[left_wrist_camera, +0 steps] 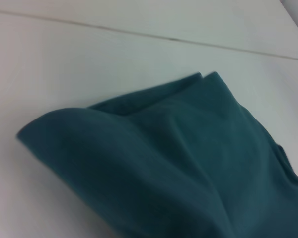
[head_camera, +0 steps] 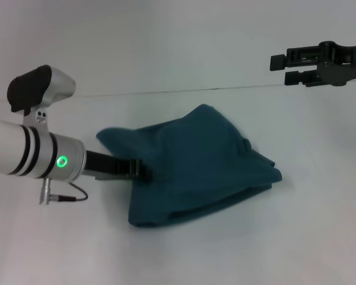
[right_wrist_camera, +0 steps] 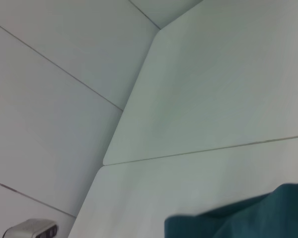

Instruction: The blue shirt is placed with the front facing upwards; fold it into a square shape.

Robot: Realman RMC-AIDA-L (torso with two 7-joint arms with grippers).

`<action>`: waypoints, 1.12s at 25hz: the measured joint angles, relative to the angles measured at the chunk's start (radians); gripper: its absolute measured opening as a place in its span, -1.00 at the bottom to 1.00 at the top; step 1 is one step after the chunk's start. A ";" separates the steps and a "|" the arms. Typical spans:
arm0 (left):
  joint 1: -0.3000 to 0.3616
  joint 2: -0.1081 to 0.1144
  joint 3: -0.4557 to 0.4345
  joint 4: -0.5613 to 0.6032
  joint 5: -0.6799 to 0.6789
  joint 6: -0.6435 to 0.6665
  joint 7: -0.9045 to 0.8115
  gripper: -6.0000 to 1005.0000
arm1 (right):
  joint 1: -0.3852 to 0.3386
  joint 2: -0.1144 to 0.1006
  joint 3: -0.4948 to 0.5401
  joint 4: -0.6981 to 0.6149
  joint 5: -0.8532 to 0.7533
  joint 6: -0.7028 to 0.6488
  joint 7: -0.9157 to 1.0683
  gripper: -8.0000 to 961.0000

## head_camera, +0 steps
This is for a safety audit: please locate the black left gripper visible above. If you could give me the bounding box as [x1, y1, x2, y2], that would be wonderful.
[83, 149, 154, 181]

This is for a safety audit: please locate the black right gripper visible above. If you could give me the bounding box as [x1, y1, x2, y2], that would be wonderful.
[269, 41, 356, 87]

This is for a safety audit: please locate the teal t-shirt with FREE print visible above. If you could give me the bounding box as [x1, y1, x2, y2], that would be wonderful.
[95, 103, 284, 229]

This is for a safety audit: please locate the dark left gripper cable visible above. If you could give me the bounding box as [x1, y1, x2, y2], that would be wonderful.
[37, 177, 89, 205]

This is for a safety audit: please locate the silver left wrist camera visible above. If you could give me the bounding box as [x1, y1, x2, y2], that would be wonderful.
[6, 64, 77, 131]

